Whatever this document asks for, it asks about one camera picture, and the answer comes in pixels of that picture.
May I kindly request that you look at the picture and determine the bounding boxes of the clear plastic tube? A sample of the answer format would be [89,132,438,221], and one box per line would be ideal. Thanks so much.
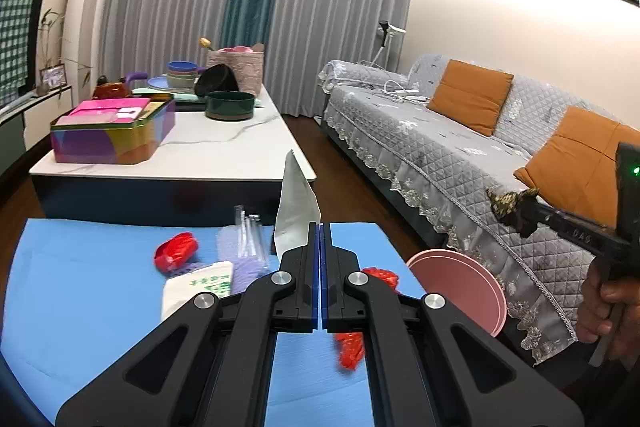
[234,205,251,260]
[247,213,268,268]

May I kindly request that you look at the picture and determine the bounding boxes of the black pot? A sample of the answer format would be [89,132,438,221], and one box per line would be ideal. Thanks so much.
[194,63,240,98]

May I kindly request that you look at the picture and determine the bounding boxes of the pink paper box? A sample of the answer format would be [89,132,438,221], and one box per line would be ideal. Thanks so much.
[69,98,152,124]

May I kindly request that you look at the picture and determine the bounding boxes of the white standing air conditioner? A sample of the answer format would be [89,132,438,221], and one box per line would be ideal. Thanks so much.
[70,0,125,92]

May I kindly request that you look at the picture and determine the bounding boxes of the silver foil wrapper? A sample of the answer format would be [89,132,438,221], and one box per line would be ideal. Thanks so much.
[274,149,321,255]

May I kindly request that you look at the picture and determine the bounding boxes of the bamboo plant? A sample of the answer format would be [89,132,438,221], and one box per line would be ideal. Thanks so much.
[37,7,93,98]

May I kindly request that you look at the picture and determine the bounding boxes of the dark green bowl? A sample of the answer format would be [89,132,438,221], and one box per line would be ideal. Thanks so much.
[205,91,256,122]

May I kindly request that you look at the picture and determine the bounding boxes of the black television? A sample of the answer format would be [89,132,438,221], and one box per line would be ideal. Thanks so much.
[17,0,46,100]

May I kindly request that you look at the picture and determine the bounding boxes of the person's right hand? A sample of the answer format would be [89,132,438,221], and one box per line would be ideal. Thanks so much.
[576,264,640,344]

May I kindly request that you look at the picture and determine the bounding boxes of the small photo frame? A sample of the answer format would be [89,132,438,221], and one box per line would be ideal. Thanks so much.
[39,63,67,90]

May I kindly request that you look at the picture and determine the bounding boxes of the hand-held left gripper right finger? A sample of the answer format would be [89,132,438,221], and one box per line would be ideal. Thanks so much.
[322,223,586,427]

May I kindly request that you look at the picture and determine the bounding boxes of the white packet green print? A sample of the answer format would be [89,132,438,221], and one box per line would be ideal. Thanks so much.
[161,261,235,323]

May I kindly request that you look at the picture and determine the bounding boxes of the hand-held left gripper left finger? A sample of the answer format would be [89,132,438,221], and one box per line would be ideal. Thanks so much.
[55,223,321,427]

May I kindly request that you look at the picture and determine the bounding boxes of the television cabinet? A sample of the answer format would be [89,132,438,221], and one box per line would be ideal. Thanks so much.
[0,84,76,178]

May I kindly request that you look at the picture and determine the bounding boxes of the dark gold wrapper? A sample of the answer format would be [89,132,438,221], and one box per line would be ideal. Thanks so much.
[486,187,541,225]

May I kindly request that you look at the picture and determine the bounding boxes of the pink fabric basket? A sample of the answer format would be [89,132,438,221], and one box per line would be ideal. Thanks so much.
[206,44,265,96]

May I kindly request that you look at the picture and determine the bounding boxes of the white marble coffee table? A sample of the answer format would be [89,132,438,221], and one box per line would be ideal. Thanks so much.
[28,84,318,228]

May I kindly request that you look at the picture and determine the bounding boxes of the colourful tin box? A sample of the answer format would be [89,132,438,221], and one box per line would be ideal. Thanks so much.
[50,97,177,165]

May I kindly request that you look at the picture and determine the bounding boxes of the white power strip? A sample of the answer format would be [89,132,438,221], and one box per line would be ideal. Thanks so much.
[395,89,432,104]

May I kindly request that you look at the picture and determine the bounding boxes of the orange cushion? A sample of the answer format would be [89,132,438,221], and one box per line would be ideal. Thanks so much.
[514,106,636,228]
[426,59,515,138]

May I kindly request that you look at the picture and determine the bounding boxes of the blue table cover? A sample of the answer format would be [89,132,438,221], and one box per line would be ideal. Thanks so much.
[0,218,426,427]

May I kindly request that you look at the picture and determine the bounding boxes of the television with checked cloth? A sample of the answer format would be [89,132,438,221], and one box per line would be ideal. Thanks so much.
[0,0,36,108]

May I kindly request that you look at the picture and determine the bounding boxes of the white cable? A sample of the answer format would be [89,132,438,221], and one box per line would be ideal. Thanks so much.
[370,59,431,100]

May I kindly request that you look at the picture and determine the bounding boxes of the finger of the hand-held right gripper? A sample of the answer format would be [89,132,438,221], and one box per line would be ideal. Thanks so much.
[516,198,559,239]

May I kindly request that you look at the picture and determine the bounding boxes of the red wrapper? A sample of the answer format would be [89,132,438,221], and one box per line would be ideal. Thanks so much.
[364,267,401,294]
[154,232,199,276]
[332,332,367,374]

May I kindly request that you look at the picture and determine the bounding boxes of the grey quilted sofa cover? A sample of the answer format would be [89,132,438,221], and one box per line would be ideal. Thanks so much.
[317,54,640,368]

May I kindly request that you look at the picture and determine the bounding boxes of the pink plastic bin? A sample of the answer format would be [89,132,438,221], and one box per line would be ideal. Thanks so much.
[405,248,508,339]

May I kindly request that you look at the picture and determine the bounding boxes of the red teapot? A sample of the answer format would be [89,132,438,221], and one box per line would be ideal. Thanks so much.
[92,76,133,100]

